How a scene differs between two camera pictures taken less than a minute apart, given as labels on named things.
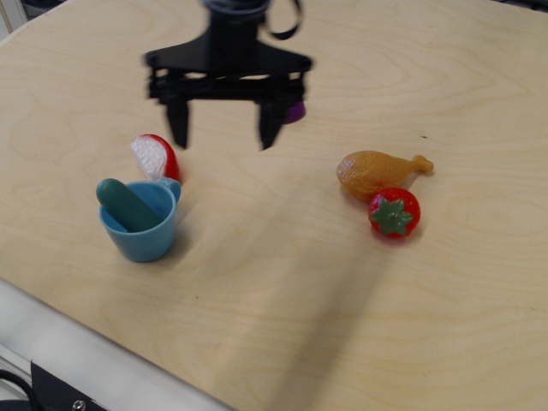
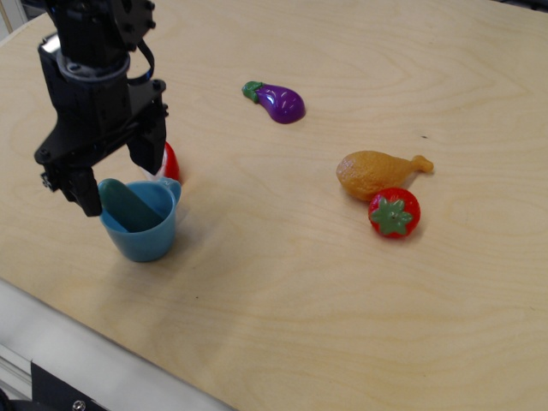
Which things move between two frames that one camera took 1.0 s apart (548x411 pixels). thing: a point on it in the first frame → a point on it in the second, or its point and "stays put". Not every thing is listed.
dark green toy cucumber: (134, 213) stays put
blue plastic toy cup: (157, 242) stays put
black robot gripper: (229, 62) → (94, 117)
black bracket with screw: (50, 393) stays put
